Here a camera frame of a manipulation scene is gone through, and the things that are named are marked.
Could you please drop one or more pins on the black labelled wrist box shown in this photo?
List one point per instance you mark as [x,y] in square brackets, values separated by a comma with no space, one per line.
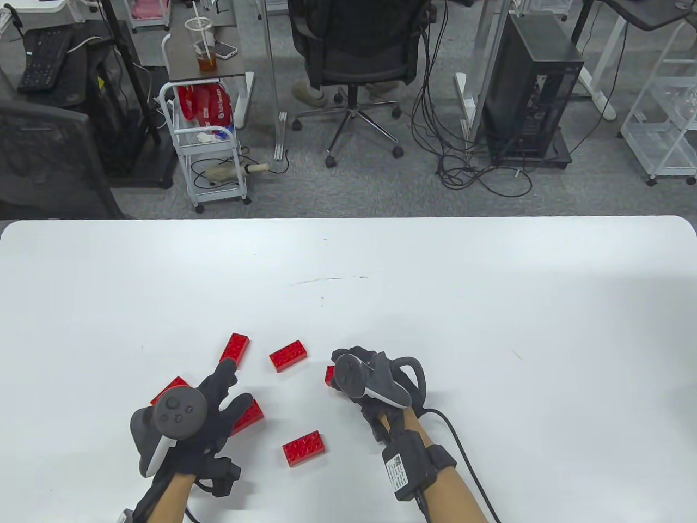
[408,468]
[128,516]

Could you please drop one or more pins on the black computer tower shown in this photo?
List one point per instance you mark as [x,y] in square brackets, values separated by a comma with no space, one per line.
[523,81]

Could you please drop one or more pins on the white rolling cart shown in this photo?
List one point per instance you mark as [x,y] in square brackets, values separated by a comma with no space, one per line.
[218,192]

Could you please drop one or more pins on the black curved desktop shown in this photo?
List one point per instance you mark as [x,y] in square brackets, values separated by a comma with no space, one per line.
[648,13]

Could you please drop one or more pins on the black keyboard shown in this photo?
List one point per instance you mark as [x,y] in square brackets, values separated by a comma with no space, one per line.
[43,60]

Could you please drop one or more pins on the person's left forearm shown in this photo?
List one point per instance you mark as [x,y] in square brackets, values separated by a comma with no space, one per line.
[171,501]

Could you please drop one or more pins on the white crumpled cloth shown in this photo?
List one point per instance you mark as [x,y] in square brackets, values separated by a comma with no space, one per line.
[207,137]

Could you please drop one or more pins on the white desk leg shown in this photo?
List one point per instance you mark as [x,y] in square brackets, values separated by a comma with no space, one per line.
[270,65]
[599,95]

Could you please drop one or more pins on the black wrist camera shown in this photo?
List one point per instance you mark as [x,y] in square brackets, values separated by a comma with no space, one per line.
[220,474]

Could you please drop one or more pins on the single red toy brick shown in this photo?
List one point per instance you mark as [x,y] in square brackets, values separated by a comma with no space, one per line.
[288,356]
[251,417]
[237,346]
[305,448]
[329,376]
[169,389]

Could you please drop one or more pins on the dark wood side table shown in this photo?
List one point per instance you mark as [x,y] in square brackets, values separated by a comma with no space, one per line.
[185,54]

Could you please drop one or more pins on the white desk frame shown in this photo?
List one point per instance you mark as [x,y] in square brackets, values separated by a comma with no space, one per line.
[463,98]

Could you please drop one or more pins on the person's right hand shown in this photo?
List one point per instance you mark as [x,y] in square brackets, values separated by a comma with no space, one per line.
[366,407]

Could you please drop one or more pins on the beige handheld tool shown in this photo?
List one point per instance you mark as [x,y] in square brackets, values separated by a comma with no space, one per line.
[223,172]

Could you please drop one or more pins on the person's left hand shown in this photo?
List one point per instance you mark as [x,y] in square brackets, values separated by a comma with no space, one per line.
[218,425]

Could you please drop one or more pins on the grey mesh chair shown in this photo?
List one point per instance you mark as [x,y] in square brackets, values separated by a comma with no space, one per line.
[43,158]

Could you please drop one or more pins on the pink storage bin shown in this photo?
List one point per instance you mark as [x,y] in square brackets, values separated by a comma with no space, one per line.
[150,10]

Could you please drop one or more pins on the plastic cup with straw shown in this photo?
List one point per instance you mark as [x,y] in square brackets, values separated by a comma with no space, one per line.
[207,62]

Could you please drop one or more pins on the white smartphone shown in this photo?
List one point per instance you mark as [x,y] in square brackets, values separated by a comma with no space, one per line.
[226,50]

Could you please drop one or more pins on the red plastic bag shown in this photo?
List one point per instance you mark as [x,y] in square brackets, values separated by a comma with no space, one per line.
[209,106]

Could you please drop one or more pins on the black tower floor stand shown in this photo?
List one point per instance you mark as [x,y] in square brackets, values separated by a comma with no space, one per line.
[561,155]

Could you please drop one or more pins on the black desk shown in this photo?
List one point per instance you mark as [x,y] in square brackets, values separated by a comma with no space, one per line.
[76,76]

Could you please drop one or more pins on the white desk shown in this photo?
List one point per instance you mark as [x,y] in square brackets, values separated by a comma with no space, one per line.
[32,8]

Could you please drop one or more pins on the black mesh office chair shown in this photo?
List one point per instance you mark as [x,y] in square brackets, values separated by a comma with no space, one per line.
[359,54]

